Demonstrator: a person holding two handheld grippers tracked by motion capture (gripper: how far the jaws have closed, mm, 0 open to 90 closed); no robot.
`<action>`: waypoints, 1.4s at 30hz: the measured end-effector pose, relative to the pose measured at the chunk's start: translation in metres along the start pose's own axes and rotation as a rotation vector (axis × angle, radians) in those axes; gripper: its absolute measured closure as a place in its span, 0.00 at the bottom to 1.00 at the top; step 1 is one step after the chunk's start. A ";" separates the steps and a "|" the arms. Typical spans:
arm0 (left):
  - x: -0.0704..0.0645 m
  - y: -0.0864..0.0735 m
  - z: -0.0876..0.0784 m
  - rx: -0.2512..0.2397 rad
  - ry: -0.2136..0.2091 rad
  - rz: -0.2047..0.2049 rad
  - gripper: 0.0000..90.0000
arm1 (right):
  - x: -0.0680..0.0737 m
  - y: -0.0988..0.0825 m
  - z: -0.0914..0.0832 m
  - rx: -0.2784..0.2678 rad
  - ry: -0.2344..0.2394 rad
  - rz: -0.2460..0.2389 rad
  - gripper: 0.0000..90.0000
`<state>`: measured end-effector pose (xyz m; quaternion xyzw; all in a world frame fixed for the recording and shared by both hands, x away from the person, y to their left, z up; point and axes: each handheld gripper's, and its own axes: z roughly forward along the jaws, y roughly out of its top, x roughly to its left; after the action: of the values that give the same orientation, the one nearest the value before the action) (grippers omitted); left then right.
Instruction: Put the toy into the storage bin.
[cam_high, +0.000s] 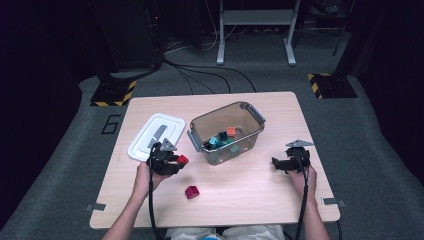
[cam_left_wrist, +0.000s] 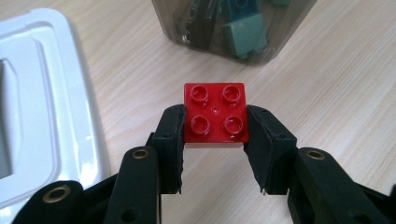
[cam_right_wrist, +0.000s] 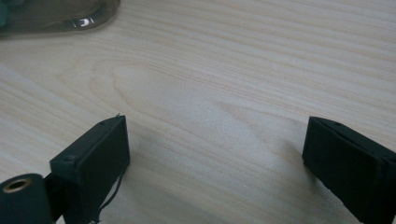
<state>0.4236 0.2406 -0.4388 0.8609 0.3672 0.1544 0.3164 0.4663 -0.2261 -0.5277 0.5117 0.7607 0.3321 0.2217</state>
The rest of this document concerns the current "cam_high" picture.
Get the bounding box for white floor cable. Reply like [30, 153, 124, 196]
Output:
[201, 0, 238, 52]

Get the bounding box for person's left hand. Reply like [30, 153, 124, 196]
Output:
[133, 162, 168, 200]

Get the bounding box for thin black floor cable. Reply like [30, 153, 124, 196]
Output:
[174, 66, 216, 95]
[173, 64, 232, 94]
[164, 59, 258, 94]

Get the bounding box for person's lap in white trousers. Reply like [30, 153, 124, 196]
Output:
[164, 224, 286, 240]

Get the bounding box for hand-held gripper cable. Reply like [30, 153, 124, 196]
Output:
[147, 143, 168, 240]
[283, 154, 310, 240]

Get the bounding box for black equipment cabinet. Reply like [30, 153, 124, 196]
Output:
[89, 0, 164, 73]

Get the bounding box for transparent brown plastic box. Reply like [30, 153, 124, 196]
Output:
[187, 101, 267, 166]

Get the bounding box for dark red toy brick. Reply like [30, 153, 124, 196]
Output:
[184, 185, 201, 200]

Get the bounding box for grey table edge bracket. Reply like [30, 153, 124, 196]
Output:
[85, 202, 107, 212]
[320, 197, 347, 208]

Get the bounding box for white metal table frame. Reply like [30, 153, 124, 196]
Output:
[216, 0, 302, 67]

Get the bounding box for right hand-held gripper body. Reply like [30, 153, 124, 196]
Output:
[284, 139, 315, 173]

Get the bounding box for yellow-black striped stand base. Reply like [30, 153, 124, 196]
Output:
[89, 79, 138, 108]
[307, 73, 358, 100]

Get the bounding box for right hand-held gripper cable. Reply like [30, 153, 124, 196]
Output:
[283, 154, 310, 240]

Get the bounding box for left hand-held gripper cable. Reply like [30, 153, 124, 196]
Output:
[147, 143, 168, 240]

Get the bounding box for white plastic box lid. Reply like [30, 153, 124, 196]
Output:
[127, 112, 186, 163]

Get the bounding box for person's right hand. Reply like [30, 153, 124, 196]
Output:
[287, 164, 318, 201]

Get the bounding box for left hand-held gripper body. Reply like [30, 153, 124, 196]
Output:
[146, 138, 178, 177]

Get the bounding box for black stand post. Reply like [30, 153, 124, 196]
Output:
[334, 39, 364, 78]

